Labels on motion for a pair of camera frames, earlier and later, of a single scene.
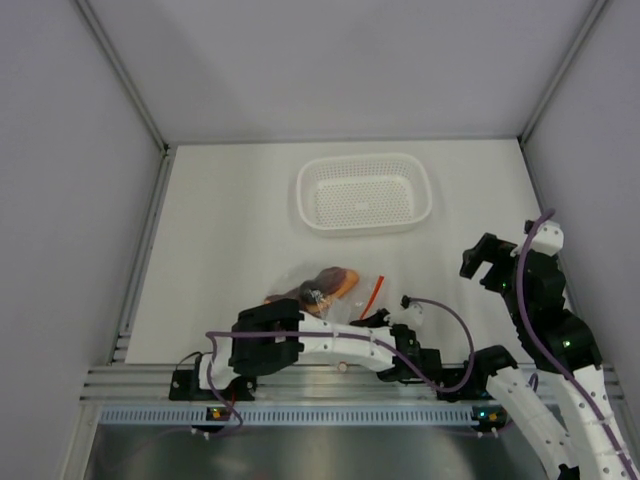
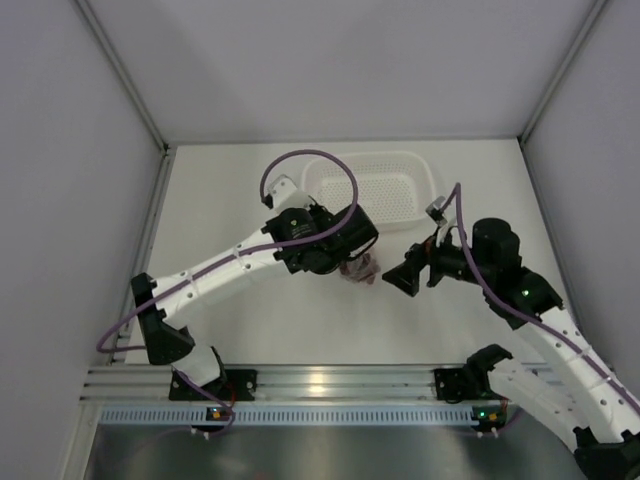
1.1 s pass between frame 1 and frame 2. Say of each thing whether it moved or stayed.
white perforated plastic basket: stayed
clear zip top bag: moved
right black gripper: moved
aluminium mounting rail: stayed
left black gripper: moved
